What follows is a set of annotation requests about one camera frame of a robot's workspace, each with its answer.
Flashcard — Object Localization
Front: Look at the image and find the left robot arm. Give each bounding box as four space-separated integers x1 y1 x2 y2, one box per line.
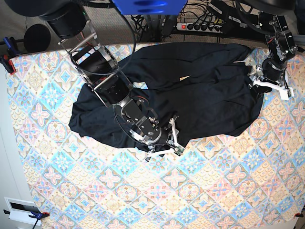
235 0 297 100

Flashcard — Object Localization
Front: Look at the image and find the black t-shirt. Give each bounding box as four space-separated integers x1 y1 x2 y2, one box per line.
68 42 264 158

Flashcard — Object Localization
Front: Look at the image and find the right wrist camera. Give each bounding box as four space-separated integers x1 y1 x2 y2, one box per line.
174 146 185 156

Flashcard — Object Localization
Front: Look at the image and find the patterned tablecloth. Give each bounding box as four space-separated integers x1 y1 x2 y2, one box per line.
5 51 305 229

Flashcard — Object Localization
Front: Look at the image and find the black round stool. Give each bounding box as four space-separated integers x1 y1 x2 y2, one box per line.
23 24 51 53

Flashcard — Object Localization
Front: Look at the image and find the blue orange clamp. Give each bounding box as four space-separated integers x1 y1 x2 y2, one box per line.
0 37 19 75
3 209 50 229

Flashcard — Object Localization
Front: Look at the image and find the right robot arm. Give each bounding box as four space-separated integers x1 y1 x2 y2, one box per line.
7 0 184 161

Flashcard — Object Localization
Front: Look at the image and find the blue orange clamp lower left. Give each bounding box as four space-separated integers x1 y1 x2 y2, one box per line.
3 209 50 229

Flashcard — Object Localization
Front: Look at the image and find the white floor vent box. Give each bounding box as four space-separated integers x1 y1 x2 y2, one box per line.
4 197 39 226

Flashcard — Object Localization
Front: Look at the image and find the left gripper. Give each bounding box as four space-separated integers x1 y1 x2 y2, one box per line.
249 64 289 92

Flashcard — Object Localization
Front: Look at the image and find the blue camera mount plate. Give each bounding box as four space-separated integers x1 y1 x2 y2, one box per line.
112 0 187 16

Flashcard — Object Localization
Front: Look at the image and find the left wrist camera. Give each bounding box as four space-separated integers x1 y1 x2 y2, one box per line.
279 87 294 101

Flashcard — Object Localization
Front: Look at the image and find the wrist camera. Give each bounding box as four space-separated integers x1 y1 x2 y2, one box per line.
174 146 185 156
279 87 294 101

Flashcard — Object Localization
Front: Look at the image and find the orange clamp lower right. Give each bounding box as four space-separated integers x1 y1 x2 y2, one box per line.
295 213 304 218

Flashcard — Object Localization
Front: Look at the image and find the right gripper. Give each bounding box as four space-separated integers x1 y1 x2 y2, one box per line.
145 115 182 162

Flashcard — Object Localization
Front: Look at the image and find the blue orange clamp upper left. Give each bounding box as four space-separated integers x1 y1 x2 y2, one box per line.
0 37 19 75

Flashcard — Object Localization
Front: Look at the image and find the white power strip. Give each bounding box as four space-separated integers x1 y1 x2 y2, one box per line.
176 22 222 33

